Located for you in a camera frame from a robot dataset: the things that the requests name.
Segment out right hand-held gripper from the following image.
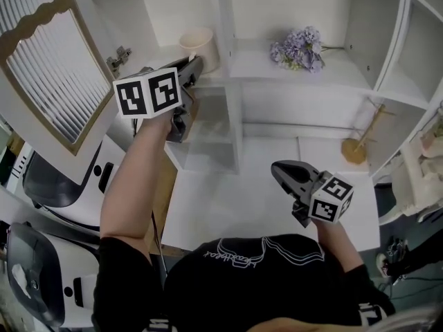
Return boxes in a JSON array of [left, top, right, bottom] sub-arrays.
[[271, 159, 356, 229]]

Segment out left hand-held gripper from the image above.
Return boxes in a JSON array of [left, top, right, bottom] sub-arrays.
[[113, 55, 204, 143]]

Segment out cream cup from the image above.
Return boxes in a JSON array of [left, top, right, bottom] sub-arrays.
[[179, 26, 220, 75]]

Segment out white cabinet shelf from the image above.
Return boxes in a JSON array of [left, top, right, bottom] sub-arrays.
[[87, 0, 443, 186]]

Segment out person's right forearm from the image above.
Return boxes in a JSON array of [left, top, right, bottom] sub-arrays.
[[316, 219, 365, 273]]

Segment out person's left forearm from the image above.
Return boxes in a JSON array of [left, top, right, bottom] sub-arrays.
[[99, 115, 174, 243]]

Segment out metal door hinge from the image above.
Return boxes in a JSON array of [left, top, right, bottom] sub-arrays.
[[105, 45, 133, 76]]

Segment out clear acrylic box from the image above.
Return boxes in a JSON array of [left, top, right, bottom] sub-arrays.
[[164, 84, 244, 176]]

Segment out wooden mug stand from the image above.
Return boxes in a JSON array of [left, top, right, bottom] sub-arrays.
[[341, 103, 397, 166]]

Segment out purple artificial flower bunch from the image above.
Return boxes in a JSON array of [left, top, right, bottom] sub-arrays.
[[269, 26, 345, 75]]

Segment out person's black shirt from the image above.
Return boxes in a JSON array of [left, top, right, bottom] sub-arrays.
[[92, 233, 396, 332]]

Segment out white fabric chair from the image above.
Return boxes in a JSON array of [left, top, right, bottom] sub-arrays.
[[374, 128, 443, 225]]

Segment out white ribbed glass cabinet door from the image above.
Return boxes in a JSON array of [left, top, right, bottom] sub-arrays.
[[0, 0, 119, 157]]

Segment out white and black machine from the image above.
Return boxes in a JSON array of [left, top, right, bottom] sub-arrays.
[[0, 219, 102, 329], [21, 135, 126, 228]]

